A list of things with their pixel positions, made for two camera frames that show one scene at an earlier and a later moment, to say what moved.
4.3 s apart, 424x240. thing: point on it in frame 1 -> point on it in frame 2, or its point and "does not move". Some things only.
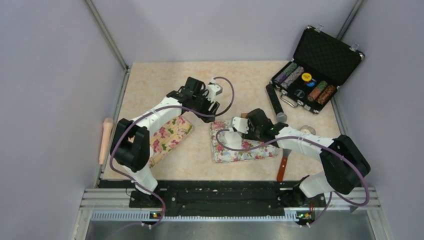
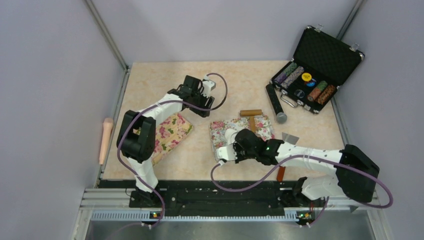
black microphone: [281, 116] does not move
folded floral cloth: [166, 136] does not move
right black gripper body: [253, 132] -> [243, 154]
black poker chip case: [320, 64] does not move
